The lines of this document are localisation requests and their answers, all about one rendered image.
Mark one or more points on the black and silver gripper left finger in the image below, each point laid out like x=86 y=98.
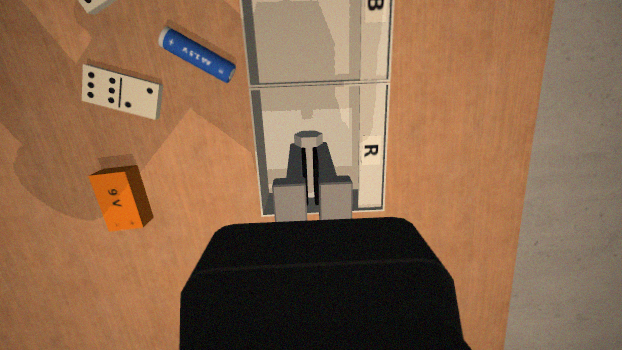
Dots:
x=290 y=194

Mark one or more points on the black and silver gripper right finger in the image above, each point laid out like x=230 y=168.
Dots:
x=332 y=193

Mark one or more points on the blue aa battery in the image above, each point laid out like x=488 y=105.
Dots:
x=196 y=54

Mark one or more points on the beige domino tile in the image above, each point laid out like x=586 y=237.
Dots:
x=121 y=92
x=95 y=6

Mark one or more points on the grey hex-head bolt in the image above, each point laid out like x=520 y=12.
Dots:
x=308 y=140

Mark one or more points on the beige three-compartment bin rack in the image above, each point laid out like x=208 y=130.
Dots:
x=313 y=42

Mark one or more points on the orange battery block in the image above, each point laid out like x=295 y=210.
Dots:
x=122 y=198

